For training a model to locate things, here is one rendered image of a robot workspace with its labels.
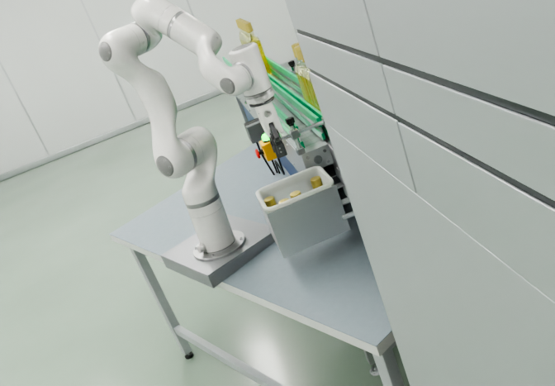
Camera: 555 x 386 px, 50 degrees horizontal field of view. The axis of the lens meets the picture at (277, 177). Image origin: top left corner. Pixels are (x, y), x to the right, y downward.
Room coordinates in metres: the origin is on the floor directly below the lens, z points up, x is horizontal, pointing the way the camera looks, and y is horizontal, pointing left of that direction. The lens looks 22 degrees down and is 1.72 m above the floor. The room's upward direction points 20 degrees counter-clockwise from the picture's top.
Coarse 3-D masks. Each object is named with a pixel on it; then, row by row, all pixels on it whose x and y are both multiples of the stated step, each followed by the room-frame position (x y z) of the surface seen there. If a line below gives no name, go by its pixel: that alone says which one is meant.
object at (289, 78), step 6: (270, 60) 2.94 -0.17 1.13; (270, 66) 3.02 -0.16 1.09; (276, 66) 2.83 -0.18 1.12; (276, 72) 2.90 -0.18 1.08; (282, 72) 2.70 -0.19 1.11; (288, 72) 2.56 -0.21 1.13; (282, 78) 2.75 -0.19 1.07; (288, 78) 2.62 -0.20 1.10; (294, 78) 2.47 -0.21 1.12; (288, 84) 2.66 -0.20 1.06; (294, 84) 2.54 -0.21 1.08; (300, 90) 2.44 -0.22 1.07
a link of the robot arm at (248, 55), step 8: (240, 48) 1.64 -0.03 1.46; (248, 48) 1.62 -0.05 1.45; (256, 48) 1.64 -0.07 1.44; (232, 56) 1.64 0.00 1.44; (240, 56) 1.62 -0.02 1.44; (248, 56) 1.62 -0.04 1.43; (256, 56) 1.63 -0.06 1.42; (232, 64) 1.65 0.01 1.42; (240, 64) 1.61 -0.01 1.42; (248, 64) 1.61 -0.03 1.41; (256, 64) 1.62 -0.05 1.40; (256, 72) 1.62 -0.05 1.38; (264, 72) 1.64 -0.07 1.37; (256, 80) 1.61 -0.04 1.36; (264, 80) 1.63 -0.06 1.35; (256, 88) 1.62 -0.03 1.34; (264, 88) 1.62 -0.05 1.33; (248, 96) 1.63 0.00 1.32
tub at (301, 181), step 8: (312, 168) 1.74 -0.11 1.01; (320, 168) 1.71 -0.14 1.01; (296, 176) 1.73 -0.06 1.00; (304, 176) 1.73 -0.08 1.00; (312, 176) 1.73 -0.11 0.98; (320, 176) 1.70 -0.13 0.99; (328, 176) 1.63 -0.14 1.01; (272, 184) 1.72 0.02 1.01; (280, 184) 1.72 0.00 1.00; (288, 184) 1.73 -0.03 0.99; (296, 184) 1.73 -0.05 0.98; (304, 184) 1.73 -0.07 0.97; (328, 184) 1.58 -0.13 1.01; (256, 192) 1.71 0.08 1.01; (264, 192) 1.72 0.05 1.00; (272, 192) 1.72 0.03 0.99; (280, 192) 1.72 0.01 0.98; (288, 192) 1.72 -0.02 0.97; (304, 192) 1.73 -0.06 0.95; (312, 192) 1.57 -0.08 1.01; (288, 200) 1.57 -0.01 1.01; (296, 200) 1.56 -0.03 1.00; (264, 208) 1.57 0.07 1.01; (272, 208) 1.56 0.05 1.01
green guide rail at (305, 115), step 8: (280, 88) 2.34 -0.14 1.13; (280, 96) 2.40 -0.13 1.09; (288, 96) 2.19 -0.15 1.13; (288, 104) 2.27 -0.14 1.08; (296, 104) 2.07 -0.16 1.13; (296, 112) 2.13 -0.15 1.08; (304, 112) 1.98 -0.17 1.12; (312, 112) 1.88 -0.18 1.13; (304, 120) 2.03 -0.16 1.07; (312, 120) 1.88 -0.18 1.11; (320, 128) 1.82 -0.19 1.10; (320, 136) 1.84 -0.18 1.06
